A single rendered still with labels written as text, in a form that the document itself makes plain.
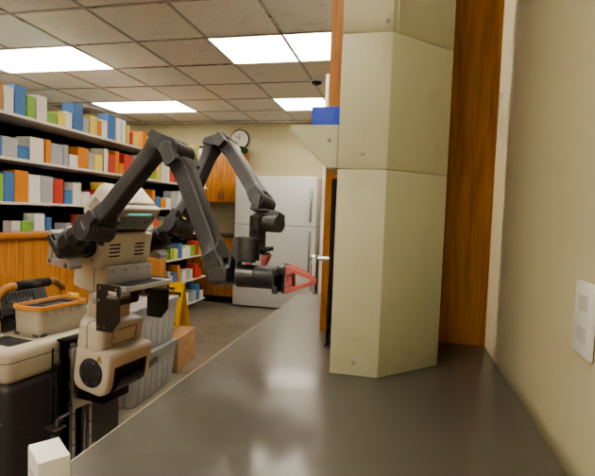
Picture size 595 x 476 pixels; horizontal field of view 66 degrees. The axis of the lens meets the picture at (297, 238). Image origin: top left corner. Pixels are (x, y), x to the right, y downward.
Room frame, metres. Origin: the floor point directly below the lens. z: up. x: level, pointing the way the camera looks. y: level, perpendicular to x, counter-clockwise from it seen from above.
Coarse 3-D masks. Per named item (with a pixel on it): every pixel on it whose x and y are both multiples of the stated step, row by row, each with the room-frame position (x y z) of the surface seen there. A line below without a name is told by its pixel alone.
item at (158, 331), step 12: (144, 300) 3.19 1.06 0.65; (84, 312) 2.93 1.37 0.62; (132, 312) 2.85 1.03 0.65; (144, 312) 2.96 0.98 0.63; (168, 312) 3.30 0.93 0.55; (144, 324) 3.00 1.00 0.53; (156, 324) 3.15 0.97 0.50; (168, 324) 3.32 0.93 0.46; (144, 336) 3.02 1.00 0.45; (156, 336) 3.17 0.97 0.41; (168, 336) 3.34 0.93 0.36
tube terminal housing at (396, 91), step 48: (384, 48) 1.02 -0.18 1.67; (432, 48) 1.08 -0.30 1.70; (384, 96) 1.02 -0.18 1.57; (432, 96) 1.08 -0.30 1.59; (384, 144) 1.02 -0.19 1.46; (432, 144) 1.09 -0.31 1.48; (336, 192) 1.04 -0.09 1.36; (384, 192) 1.01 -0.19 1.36; (432, 192) 1.09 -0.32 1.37; (336, 240) 1.04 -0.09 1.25; (384, 240) 1.02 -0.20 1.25; (432, 240) 1.10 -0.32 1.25; (336, 288) 1.04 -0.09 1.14; (384, 288) 1.02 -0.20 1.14; (432, 288) 1.10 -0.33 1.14; (336, 336) 1.04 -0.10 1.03; (384, 336) 1.02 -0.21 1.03; (432, 336) 1.11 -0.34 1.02
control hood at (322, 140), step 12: (300, 132) 1.06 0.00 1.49; (312, 132) 1.05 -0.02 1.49; (324, 132) 1.05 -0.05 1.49; (336, 132) 1.04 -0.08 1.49; (312, 144) 1.05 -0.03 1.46; (324, 144) 1.05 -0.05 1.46; (336, 144) 1.04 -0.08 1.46; (324, 156) 1.05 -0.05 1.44; (336, 156) 1.04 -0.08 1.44; (336, 168) 1.05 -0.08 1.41
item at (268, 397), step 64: (192, 384) 0.94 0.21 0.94; (256, 384) 0.95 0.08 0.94; (320, 384) 0.96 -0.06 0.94; (384, 384) 0.98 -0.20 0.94; (448, 384) 0.99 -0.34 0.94; (128, 448) 0.68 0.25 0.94; (192, 448) 0.68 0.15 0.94; (256, 448) 0.69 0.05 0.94; (320, 448) 0.70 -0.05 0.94; (384, 448) 0.70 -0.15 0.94; (448, 448) 0.71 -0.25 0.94; (512, 448) 0.72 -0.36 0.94
